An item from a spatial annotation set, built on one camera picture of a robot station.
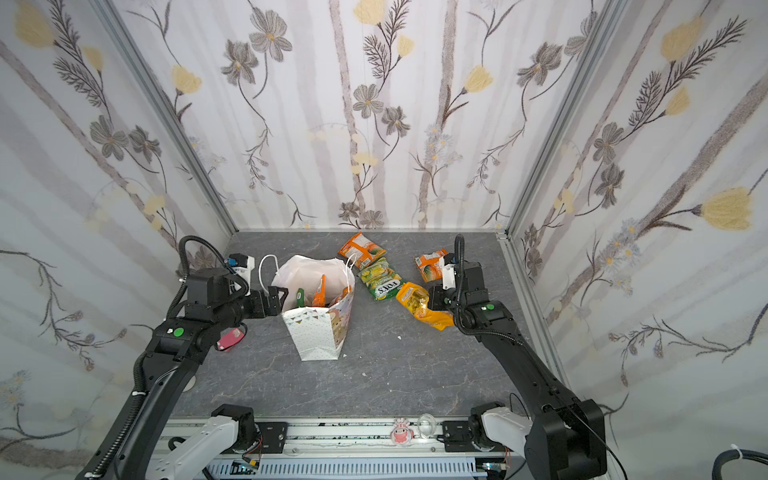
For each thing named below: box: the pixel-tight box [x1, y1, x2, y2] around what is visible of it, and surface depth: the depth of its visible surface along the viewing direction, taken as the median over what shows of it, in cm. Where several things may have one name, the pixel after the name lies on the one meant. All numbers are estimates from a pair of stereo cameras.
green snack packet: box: [296, 287, 305, 307], surface depth 88 cm
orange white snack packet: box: [414, 248, 448, 283], surface depth 106 cm
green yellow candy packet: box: [358, 257, 404, 300], surface depth 103 cm
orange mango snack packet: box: [338, 232, 387, 269], surface depth 113 cm
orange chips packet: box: [312, 274, 327, 307], surface depth 87 cm
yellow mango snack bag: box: [396, 282, 455, 331], surface depth 87 cm
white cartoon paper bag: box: [272, 254, 356, 361], surface depth 80 cm
